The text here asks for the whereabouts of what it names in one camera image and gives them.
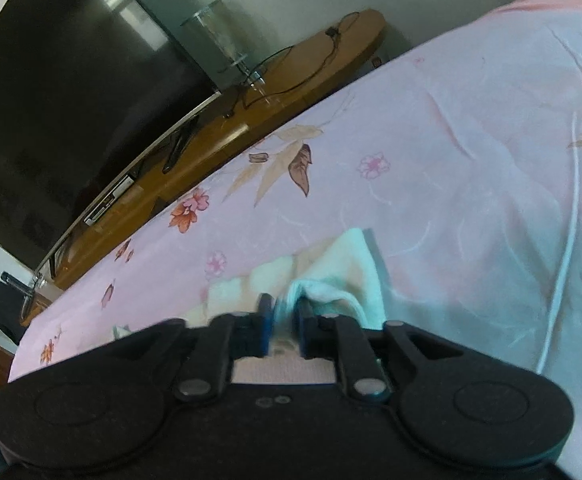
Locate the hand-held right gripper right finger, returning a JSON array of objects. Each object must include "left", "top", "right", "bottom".
[{"left": 296, "top": 300, "right": 472, "bottom": 404}]

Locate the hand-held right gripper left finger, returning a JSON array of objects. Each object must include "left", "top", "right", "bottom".
[{"left": 116, "top": 294, "right": 275, "bottom": 404}]

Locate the white knit sweater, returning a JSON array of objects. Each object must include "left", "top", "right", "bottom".
[{"left": 112, "top": 228, "right": 388, "bottom": 361}]

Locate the wooden television console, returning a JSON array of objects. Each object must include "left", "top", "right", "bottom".
[{"left": 18, "top": 8, "right": 388, "bottom": 328}]

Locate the silver set-top box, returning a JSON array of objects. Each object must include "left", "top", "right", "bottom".
[{"left": 84, "top": 174, "right": 138, "bottom": 226}]

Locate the floral pink bed sheet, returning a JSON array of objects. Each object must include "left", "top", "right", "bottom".
[{"left": 8, "top": 0, "right": 582, "bottom": 461}]

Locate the black curved television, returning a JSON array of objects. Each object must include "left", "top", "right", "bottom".
[{"left": 0, "top": 0, "right": 223, "bottom": 281}]

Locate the black lamp cable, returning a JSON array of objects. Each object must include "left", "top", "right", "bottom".
[{"left": 221, "top": 12, "right": 367, "bottom": 120}]

